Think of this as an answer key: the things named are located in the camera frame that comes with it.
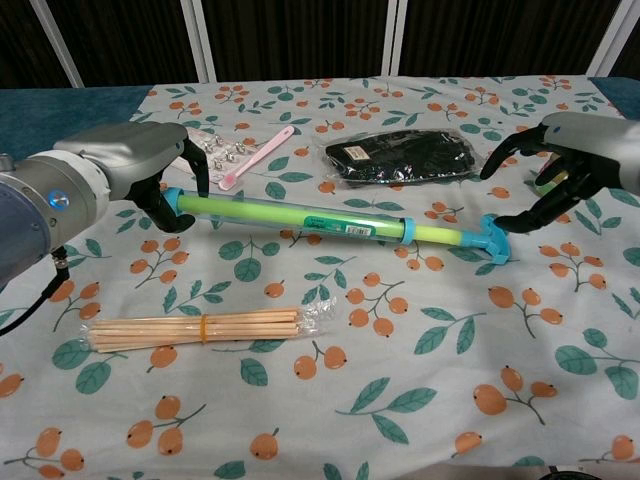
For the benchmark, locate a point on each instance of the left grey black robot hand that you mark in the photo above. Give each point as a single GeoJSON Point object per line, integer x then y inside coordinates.
{"type": "Point", "coordinates": [130, 150]}

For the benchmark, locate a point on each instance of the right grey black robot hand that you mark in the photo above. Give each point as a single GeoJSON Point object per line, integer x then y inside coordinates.
{"type": "Point", "coordinates": [585, 145]}

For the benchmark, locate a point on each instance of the green blue water pump toy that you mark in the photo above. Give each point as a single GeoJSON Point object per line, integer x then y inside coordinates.
{"type": "Point", "coordinates": [300, 212]}

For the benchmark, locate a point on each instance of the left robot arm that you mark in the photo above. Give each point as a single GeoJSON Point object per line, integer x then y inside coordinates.
{"type": "Point", "coordinates": [35, 205]}

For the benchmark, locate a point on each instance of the small jar with gold lid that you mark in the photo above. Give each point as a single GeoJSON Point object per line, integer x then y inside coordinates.
{"type": "Point", "coordinates": [552, 176]}

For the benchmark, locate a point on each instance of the teal table cover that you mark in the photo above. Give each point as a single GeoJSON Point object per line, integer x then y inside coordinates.
{"type": "Point", "coordinates": [50, 110]}

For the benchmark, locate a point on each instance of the pink card with metal charms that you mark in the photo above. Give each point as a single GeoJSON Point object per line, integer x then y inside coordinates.
{"type": "Point", "coordinates": [225, 150]}

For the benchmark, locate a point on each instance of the pink toothbrush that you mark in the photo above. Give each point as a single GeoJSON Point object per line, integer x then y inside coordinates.
{"type": "Point", "coordinates": [260, 155]}

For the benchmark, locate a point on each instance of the black gloves in plastic bag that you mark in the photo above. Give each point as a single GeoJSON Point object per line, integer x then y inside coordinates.
{"type": "Point", "coordinates": [400, 155]}

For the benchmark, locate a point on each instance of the wooden sticks bundle in plastic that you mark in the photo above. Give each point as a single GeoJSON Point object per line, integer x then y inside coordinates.
{"type": "Point", "coordinates": [200, 327]}

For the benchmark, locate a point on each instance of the black folding screen white frames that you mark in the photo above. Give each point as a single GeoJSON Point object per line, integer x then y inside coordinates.
{"type": "Point", "coordinates": [300, 35]}

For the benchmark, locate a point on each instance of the floral orange fruit tablecloth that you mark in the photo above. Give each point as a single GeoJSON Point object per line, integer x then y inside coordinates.
{"type": "Point", "coordinates": [320, 400]}

